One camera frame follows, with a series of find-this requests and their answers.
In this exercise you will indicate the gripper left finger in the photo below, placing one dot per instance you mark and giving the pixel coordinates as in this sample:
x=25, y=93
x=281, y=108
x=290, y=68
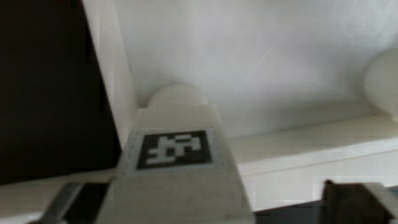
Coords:
x=75, y=206

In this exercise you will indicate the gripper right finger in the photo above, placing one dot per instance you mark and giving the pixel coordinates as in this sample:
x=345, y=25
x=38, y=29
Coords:
x=358, y=203

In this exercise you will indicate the white table leg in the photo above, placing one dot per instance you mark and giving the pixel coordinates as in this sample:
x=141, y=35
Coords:
x=176, y=186

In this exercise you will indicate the white square table top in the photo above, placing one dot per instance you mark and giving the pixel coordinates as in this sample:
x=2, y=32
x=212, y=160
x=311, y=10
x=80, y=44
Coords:
x=290, y=61

